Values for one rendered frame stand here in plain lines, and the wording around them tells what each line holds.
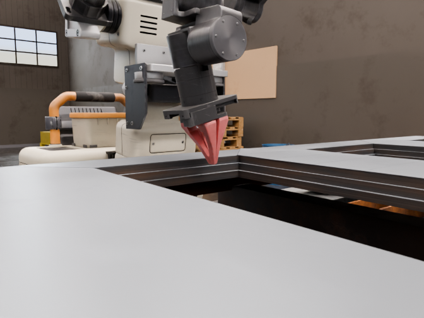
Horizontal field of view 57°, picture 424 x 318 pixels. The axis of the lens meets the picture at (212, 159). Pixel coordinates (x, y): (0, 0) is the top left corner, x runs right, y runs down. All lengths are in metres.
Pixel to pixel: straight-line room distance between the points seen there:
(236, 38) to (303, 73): 5.06
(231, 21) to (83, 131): 0.91
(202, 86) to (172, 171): 0.14
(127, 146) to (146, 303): 0.94
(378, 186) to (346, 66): 4.73
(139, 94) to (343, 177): 0.58
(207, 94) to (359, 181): 0.24
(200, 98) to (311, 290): 0.43
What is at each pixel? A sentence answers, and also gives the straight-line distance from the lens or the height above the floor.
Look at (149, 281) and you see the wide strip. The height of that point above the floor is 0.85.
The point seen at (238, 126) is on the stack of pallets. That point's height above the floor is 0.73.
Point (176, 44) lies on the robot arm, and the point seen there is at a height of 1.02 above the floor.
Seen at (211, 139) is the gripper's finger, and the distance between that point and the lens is 0.59.
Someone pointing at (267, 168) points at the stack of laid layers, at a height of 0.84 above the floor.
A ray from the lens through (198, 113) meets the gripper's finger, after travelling 0.56.
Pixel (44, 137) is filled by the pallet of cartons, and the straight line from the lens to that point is 11.13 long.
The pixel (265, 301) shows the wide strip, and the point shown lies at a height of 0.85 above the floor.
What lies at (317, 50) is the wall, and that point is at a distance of 5.50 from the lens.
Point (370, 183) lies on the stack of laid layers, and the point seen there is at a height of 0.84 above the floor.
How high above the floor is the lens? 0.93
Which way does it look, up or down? 7 degrees down
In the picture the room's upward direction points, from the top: straight up
